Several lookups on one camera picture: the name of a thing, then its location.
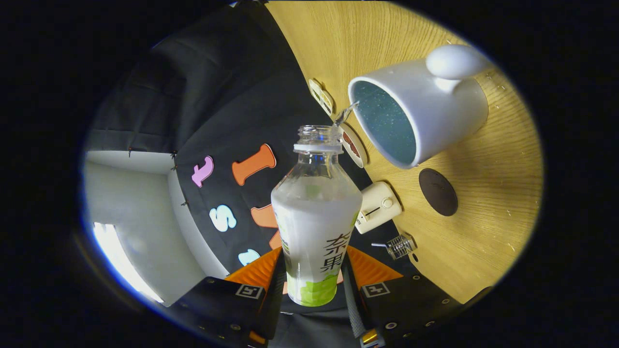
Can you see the dark brown round coaster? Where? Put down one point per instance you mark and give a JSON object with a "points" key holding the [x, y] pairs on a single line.
{"points": [[438, 192]]}

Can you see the large ceiling light panel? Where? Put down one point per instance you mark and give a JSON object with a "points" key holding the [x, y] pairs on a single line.
{"points": [[121, 261]]}

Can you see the white divided condiment dish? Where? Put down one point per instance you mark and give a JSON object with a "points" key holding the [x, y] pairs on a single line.
{"points": [[323, 96]]}

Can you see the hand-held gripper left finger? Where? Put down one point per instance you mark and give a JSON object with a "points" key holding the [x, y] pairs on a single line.
{"points": [[276, 299]]}

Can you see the clear juice bottle white label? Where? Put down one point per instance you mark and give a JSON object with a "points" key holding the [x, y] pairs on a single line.
{"points": [[312, 222]]}

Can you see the wooden table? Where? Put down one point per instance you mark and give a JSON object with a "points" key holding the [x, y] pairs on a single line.
{"points": [[483, 217]]}

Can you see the white toaster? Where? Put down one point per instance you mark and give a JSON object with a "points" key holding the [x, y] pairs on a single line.
{"points": [[379, 205]]}

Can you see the brown meat piece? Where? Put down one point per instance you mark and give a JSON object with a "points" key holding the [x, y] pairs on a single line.
{"points": [[355, 151], [347, 137]]}

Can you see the white oval plate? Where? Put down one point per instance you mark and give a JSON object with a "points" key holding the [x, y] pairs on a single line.
{"points": [[360, 157]]}

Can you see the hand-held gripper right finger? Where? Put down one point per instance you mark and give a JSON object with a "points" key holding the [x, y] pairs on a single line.
{"points": [[352, 304]]}

